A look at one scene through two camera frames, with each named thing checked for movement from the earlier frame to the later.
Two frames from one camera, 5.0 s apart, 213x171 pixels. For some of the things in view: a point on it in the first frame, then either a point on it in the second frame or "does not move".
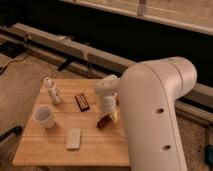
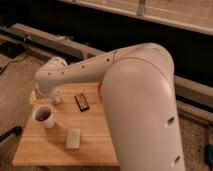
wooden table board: [75, 140] does not move
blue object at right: [208, 155] does not move
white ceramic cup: [42, 115] does not move
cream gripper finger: [116, 116] → [33, 100]
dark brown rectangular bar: [82, 102] does not move
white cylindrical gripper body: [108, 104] → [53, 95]
